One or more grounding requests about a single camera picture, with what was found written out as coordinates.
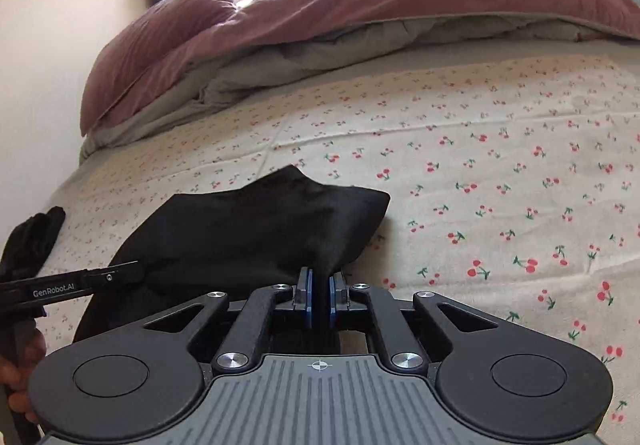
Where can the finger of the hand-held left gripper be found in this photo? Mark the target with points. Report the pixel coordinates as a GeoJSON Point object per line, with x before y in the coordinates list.
{"type": "Point", "coordinates": [117, 272]}

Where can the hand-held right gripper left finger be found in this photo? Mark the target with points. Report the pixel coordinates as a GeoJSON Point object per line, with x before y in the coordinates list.
{"type": "Point", "coordinates": [309, 297]}

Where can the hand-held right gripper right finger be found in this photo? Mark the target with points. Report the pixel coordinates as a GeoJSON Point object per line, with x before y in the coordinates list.
{"type": "Point", "coordinates": [331, 297]}

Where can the black pants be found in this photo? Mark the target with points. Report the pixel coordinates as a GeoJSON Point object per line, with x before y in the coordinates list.
{"type": "Point", "coordinates": [250, 235]}

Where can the person's left hand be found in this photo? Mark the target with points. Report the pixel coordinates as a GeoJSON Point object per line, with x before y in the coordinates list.
{"type": "Point", "coordinates": [15, 392]}

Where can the folded black cloth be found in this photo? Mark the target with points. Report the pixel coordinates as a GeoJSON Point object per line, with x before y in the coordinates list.
{"type": "Point", "coordinates": [30, 240]}

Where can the grey bed sheet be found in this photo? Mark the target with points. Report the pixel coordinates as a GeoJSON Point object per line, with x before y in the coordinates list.
{"type": "Point", "coordinates": [65, 185]}

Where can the cherry print bed sheet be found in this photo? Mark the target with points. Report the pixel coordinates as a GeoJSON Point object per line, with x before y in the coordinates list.
{"type": "Point", "coordinates": [500, 175]}

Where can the mauve pillow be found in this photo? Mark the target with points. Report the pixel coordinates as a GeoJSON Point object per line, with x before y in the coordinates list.
{"type": "Point", "coordinates": [150, 50]}

